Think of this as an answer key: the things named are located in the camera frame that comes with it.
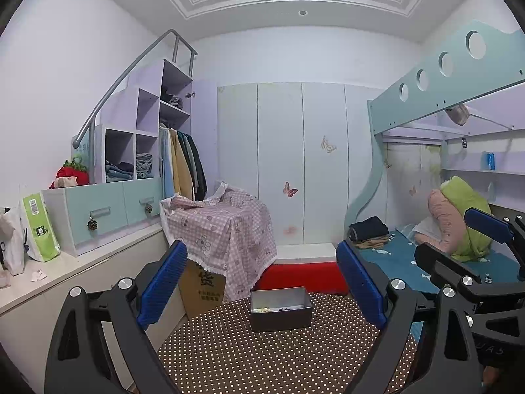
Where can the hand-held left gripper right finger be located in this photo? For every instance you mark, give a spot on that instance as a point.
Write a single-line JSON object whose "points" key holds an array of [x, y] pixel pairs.
{"points": [[361, 283]]}

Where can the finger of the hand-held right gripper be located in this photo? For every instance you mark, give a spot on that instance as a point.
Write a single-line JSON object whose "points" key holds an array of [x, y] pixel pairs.
{"points": [[488, 223], [439, 260]]}

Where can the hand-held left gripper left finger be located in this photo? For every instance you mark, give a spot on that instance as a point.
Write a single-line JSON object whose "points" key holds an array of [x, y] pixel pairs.
{"points": [[164, 283]]}

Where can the dark metal box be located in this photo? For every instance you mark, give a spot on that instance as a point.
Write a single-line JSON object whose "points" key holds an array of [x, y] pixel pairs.
{"points": [[283, 320]]}

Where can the white pillow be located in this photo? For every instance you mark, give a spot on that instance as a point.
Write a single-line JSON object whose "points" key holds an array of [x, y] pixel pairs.
{"points": [[426, 232]]}

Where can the cardboard box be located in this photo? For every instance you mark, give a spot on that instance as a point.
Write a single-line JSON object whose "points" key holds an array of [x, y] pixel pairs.
{"points": [[203, 287]]}

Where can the pink pillow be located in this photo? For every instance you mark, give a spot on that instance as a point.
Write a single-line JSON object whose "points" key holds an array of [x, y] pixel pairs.
{"points": [[445, 221]]}

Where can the blue bed sheet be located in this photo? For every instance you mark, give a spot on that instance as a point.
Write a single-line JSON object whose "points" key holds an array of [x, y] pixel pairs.
{"points": [[398, 262]]}

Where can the folded dark clothes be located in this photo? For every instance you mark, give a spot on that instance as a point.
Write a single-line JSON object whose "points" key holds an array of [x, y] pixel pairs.
{"points": [[369, 227]]}

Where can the red storage bench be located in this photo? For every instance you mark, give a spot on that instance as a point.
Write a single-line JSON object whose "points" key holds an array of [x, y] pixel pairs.
{"points": [[303, 277]]}

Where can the blue box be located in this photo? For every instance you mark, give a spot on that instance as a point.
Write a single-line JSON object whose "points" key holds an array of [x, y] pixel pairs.
{"points": [[489, 161]]}

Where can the white low platform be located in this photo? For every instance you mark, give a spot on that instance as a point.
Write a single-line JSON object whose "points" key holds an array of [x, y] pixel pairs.
{"points": [[305, 252]]}

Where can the pine cone ornament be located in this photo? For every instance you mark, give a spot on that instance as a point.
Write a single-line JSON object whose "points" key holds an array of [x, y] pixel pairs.
{"points": [[148, 209], [92, 225]]}

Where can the pink checked cloth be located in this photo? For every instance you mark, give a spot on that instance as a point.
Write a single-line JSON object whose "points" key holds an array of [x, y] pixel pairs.
{"points": [[229, 230]]}

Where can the faded pink sticker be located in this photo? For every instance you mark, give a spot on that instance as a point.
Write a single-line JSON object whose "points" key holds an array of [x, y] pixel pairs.
{"points": [[290, 230]]}

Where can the teal drawer unit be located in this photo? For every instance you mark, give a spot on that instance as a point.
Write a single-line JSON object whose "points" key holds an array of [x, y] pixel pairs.
{"points": [[106, 205]]}

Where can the brown polka dot tablecloth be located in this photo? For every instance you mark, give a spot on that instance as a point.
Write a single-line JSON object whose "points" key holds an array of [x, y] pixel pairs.
{"points": [[246, 357]]}

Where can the grey clip lamp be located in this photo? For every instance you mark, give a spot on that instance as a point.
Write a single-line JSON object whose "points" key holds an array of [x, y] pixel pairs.
{"points": [[459, 114]]}

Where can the pink butterfly sticker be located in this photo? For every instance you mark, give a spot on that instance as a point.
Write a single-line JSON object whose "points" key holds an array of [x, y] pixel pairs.
{"points": [[290, 189]]}

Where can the folded grey clothes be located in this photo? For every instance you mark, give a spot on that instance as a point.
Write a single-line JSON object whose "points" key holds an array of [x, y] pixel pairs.
{"points": [[144, 166]]}

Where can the light blue shirt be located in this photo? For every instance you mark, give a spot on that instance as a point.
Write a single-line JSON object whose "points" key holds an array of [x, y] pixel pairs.
{"points": [[166, 164]]}

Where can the mustard coat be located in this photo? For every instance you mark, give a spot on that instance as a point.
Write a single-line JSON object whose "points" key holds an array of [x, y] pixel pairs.
{"points": [[180, 164]]}

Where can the folded jeans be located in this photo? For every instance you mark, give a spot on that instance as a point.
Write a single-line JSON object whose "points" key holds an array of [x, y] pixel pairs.
{"points": [[119, 171]]}

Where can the small paper scrap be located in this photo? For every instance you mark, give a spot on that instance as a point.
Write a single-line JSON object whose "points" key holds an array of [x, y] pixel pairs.
{"points": [[39, 275]]}

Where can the grey green jacket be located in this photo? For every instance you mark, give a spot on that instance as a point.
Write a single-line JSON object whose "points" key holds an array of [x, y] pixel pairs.
{"points": [[189, 152]]}

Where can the green white bag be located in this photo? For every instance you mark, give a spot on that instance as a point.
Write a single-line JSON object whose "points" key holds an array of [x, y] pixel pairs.
{"points": [[41, 230]]}

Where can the strawberry plush toy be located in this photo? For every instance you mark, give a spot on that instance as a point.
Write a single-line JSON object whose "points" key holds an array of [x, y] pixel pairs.
{"points": [[74, 174]]}

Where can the pale butterfly sticker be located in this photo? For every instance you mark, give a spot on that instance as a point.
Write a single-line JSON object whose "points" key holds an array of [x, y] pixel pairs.
{"points": [[328, 144]]}

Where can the white low cabinet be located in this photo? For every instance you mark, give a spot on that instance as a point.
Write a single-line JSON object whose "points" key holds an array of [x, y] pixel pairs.
{"points": [[24, 328]]}

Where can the white wardrobe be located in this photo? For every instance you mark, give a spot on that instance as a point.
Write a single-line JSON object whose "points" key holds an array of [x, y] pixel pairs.
{"points": [[295, 152]]}

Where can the white plastic bag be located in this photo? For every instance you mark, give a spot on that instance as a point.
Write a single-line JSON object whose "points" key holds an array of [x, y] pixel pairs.
{"points": [[11, 246]]}

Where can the lilac stair shelf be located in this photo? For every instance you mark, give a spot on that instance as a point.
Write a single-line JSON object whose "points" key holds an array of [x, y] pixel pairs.
{"points": [[147, 102]]}

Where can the dark clothes pile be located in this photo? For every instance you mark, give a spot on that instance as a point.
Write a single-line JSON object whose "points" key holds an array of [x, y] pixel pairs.
{"points": [[172, 99]]}

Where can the grey handrail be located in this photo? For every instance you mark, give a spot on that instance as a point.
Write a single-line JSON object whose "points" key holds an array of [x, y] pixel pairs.
{"points": [[123, 78]]}

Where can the white wall shelf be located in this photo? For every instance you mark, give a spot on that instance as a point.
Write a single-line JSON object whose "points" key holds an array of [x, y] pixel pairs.
{"points": [[480, 172]]}

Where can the teal bunk bed frame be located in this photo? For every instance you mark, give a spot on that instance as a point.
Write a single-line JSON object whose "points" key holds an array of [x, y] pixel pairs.
{"points": [[430, 90]]}

